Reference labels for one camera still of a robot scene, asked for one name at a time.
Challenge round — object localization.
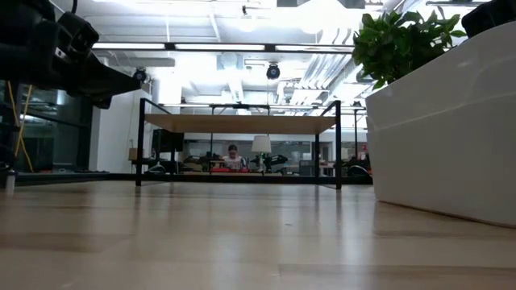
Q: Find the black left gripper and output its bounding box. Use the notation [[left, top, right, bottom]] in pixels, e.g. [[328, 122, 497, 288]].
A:
[[0, 0, 143, 110]]

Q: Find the black monitor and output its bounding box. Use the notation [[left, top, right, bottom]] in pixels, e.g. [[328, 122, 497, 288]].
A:
[[151, 128, 185, 155]]

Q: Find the long linear ceiling light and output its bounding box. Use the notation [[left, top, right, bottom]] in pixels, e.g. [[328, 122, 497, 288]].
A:
[[91, 41, 356, 54]]

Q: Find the person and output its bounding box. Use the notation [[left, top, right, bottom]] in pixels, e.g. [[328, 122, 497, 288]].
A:
[[223, 143, 248, 171]]

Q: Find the white shade table lamp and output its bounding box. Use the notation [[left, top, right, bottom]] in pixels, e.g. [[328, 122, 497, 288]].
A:
[[251, 135, 273, 174]]

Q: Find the green potted plant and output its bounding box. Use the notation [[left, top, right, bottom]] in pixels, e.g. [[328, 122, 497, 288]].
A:
[[352, 10, 469, 90]]

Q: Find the yellow power cable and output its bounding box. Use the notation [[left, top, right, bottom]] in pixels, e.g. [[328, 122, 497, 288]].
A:
[[14, 83, 33, 158], [6, 80, 35, 173]]

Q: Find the wooden shelf with black frame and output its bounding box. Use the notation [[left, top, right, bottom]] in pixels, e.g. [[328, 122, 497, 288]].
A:
[[135, 97, 343, 191]]

